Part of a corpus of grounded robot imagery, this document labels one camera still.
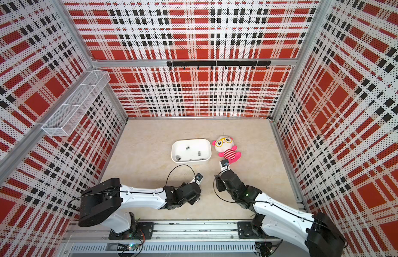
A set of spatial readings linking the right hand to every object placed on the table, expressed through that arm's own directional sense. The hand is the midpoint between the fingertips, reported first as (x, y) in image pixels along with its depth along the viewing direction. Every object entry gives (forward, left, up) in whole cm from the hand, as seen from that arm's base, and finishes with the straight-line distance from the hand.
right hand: (222, 174), depth 83 cm
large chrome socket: (+15, +27, -8) cm, 31 cm away
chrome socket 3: (+14, +12, -9) cm, 20 cm away
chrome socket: (+23, +21, -9) cm, 33 cm away
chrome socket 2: (+18, +13, -8) cm, 24 cm away
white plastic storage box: (+20, +19, -8) cm, 28 cm away
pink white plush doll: (+20, -3, -3) cm, 20 cm away
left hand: (-4, +14, -8) cm, 16 cm away
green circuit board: (-31, +42, -7) cm, 52 cm away
